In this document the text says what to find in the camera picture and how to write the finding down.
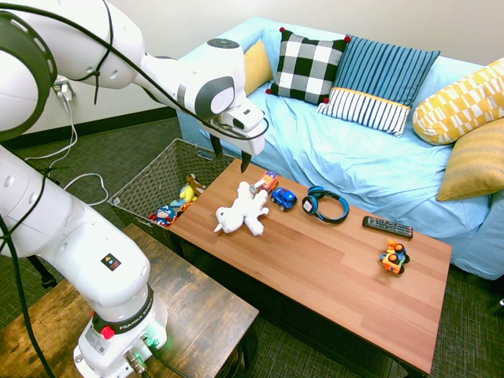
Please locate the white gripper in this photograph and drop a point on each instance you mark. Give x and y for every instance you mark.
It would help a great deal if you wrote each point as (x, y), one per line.
(252, 139)

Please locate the white stuffed animal toy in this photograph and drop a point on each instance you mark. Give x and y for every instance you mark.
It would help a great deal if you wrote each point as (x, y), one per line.
(244, 212)

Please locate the orange toy truck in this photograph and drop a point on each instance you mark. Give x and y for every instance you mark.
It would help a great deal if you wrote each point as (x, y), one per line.
(269, 180)

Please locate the brown plush toy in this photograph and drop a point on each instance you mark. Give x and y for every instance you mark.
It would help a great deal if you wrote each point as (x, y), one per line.
(193, 183)

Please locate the yellow plush toy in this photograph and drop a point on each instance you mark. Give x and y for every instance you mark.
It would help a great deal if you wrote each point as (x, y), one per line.
(187, 193)

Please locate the blue toy car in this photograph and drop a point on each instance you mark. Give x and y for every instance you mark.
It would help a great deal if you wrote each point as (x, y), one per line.
(284, 199)

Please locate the dark woven wicker basket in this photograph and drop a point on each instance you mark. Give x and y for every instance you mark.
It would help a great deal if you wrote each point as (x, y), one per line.
(157, 173)

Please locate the Captain America plush toy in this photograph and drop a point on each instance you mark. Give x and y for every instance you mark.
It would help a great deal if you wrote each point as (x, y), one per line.
(163, 214)

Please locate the orange toy vehicle black wheels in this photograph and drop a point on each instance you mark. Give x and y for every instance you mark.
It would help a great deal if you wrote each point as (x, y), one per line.
(393, 258)

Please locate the plain yellow pillow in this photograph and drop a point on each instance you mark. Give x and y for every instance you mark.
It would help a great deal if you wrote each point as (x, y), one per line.
(258, 67)

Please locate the light blue sofa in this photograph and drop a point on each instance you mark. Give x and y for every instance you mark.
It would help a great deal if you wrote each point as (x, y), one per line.
(334, 157)

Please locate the black white checkered pillow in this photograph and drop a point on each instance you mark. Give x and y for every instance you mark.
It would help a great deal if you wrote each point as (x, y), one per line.
(305, 65)

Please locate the blue black headphones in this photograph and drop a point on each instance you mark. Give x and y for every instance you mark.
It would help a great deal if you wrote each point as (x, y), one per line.
(339, 204)

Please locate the rustic wooden stand table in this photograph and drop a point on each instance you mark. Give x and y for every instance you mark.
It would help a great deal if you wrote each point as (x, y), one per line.
(204, 307)

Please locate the black remote control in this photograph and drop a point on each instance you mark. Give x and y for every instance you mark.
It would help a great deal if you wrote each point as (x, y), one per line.
(388, 227)

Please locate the blue striped pillow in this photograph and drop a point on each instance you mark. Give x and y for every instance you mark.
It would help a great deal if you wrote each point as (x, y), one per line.
(382, 71)

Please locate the yellow white patterned pillow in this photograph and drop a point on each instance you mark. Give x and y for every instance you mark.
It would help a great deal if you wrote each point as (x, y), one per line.
(456, 110)

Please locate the yellow ribbed pillow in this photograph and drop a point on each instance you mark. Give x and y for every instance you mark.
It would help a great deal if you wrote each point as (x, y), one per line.
(476, 161)

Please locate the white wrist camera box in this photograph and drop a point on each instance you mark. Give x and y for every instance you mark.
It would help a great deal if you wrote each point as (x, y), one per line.
(246, 116)

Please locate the wooden coffee table black frame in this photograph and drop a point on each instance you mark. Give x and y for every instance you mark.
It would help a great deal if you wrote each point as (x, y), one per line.
(315, 267)

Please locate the wall outlet with plugs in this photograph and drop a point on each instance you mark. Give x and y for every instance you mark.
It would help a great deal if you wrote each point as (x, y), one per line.
(63, 90)

